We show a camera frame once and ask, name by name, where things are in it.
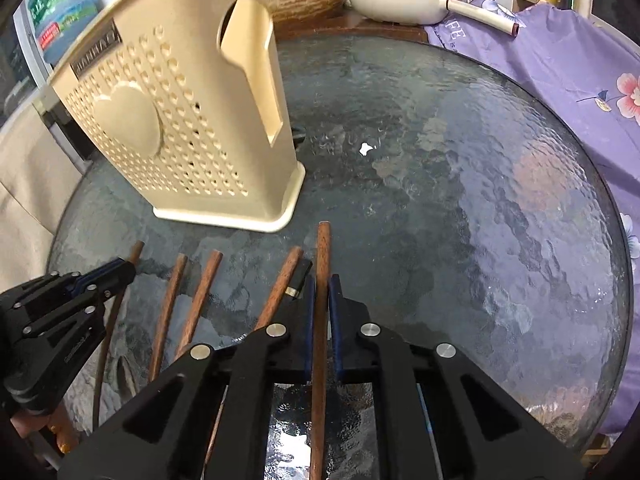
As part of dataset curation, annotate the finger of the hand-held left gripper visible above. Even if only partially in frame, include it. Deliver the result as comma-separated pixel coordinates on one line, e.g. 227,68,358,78
0,257,137,312
11,277,134,348

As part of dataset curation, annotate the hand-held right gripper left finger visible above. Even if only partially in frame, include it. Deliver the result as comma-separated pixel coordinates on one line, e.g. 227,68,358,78
57,274,318,480

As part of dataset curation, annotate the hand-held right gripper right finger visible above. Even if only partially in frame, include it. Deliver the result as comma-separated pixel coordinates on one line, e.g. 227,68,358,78
327,274,586,480

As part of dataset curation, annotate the brown wooden chopstick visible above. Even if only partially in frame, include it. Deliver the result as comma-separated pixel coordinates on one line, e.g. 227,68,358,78
148,254,189,383
309,221,332,480
92,241,146,432
172,250,224,361
254,246,304,332

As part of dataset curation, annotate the beige perforated utensil holder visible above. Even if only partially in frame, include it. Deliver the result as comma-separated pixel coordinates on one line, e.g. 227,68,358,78
50,0,307,233

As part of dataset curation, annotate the beige cloth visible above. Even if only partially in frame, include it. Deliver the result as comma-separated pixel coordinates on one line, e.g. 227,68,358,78
0,105,83,291

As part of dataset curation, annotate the white water dispenser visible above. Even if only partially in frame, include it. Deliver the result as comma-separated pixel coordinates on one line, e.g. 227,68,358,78
0,5,91,166

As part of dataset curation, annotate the blue water jug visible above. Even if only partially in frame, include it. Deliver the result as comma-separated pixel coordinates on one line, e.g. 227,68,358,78
27,0,103,63

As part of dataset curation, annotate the wooden side table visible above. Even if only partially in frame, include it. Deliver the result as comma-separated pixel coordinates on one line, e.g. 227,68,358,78
272,10,431,43

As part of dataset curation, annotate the woven basket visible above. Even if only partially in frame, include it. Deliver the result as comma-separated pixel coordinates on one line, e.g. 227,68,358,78
265,0,348,36

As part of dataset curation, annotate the purple floral cloth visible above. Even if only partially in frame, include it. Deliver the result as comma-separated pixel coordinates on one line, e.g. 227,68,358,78
425,0,640,436

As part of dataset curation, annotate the white pan with handle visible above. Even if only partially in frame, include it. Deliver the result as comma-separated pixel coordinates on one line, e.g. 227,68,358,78
346,0,521,38

